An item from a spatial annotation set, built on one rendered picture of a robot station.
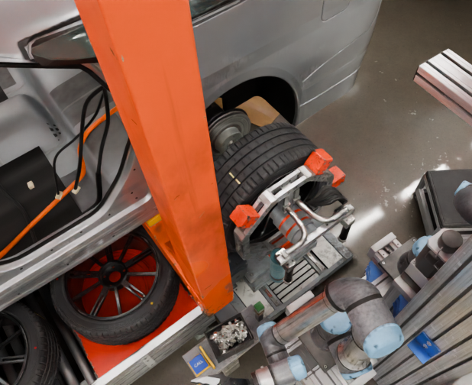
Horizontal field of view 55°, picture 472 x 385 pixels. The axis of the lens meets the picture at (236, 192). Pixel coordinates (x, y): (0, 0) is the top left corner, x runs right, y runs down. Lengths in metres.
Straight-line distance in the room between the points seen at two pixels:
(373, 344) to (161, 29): 0.97
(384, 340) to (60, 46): 1.28
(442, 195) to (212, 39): 1.80
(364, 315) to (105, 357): 1.63
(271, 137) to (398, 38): 2.59
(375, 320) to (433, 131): 2.55
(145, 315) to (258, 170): 0.97
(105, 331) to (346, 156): 2.05
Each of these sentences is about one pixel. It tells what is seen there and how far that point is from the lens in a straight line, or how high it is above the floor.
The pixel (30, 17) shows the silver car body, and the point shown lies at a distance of 1.55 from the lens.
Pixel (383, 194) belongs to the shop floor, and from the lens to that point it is 3.29.
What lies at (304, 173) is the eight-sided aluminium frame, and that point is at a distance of 1.94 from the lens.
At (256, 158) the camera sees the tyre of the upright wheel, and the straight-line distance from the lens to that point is 1.91.
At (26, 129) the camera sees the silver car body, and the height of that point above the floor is 0.90.
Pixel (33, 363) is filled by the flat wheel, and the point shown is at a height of 0.51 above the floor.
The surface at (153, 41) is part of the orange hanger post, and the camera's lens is 0.88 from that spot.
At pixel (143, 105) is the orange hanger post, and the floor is 2.05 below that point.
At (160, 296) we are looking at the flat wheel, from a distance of 2.39.
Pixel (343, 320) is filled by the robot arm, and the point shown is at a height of 1.05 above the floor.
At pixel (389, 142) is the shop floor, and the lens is 3.57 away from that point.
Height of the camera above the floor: 2.73
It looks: 59 degrees down
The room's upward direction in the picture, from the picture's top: 5 degrees counter-clockwise
